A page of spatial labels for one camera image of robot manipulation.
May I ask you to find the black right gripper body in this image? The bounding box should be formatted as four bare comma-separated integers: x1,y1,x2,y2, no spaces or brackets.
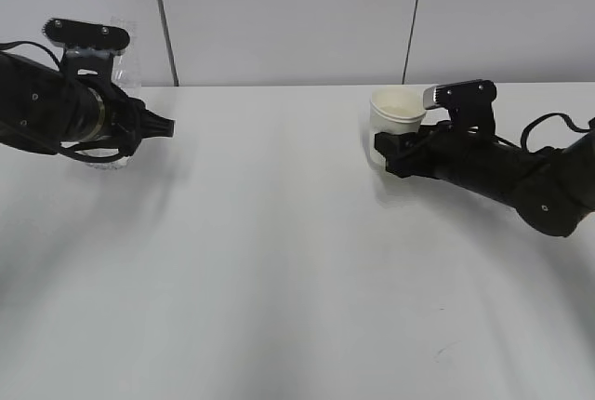
410,128,493,186

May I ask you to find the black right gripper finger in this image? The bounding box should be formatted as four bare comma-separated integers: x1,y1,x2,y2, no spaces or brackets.
417,122,452,138
374,132,417,178

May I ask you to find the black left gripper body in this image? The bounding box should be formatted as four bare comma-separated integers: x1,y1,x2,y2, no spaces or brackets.
97,87,146,157

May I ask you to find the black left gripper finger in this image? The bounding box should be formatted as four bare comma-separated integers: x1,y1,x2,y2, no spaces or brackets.
137,109,175,140

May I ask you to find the white paper cup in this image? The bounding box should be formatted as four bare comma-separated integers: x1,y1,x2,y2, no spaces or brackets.
368,86,427,167

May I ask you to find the clear green-label water bottle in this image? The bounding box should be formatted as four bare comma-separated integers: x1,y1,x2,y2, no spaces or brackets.
86,17,141,170

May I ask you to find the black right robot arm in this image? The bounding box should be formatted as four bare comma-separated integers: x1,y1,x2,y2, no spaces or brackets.
374,115,594,237

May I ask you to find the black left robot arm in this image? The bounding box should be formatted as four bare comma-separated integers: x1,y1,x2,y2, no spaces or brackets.
1,51,175,164

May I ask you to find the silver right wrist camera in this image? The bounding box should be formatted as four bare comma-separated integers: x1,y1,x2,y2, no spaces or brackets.
422,79,497,140

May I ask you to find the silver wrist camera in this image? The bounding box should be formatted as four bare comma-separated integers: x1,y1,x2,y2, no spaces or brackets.
422,79,497,140
42,18,131,88

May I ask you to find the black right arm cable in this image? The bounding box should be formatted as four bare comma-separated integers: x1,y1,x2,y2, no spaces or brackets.
492,113,595,153

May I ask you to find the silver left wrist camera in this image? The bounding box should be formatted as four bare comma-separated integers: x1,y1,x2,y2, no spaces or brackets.
42,18,131,88

